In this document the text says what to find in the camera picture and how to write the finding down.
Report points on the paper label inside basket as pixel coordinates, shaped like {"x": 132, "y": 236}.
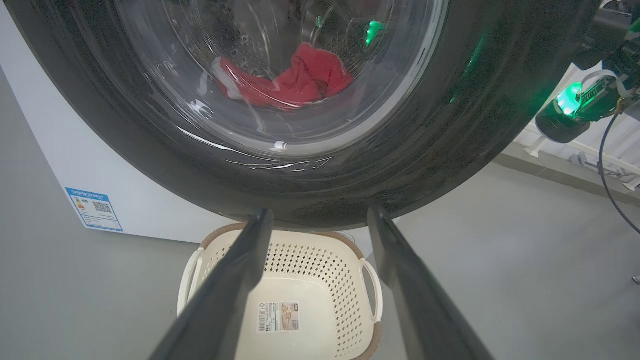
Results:
{"x": 278, "y": 317}

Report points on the steel perforated washer drum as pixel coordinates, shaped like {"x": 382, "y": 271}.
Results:
{"x": 240, "y": 35}

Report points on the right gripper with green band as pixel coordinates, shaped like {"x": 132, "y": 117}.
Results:
{"x": 562, "y": 122}

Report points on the blue energy label sticker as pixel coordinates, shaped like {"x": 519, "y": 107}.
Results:
{"x": 95, "y": 210}

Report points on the red garment with white trim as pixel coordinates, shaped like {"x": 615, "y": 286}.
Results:
{"x": 305, "y": 75}

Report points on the white front-load washing machine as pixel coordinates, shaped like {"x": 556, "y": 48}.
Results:
{"x": 75, "y": 160}

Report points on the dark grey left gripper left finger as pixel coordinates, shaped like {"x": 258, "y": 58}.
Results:
{"x": 225, "y": 300}

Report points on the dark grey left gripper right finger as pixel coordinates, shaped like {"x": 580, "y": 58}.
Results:
{"x": 420, "y": 305}

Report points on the cream perforated laundry basket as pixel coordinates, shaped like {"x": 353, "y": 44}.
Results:
{"x": 310, "y": 280}

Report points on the black round glass washer door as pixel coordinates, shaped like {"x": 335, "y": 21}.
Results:
{"x": 425, "y": 150}

